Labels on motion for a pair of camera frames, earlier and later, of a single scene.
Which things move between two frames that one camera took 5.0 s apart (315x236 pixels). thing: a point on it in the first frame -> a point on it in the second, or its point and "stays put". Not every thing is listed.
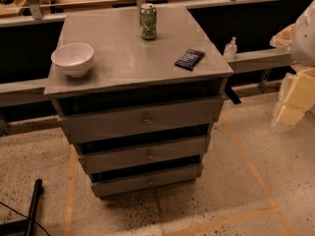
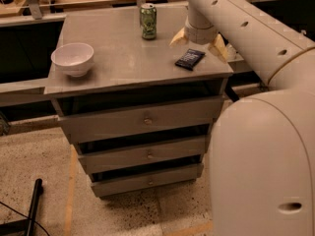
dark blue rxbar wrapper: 189,59 stays put
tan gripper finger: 283,39 -> 180,39
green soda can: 148,21 stays put
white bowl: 74,59 stays put
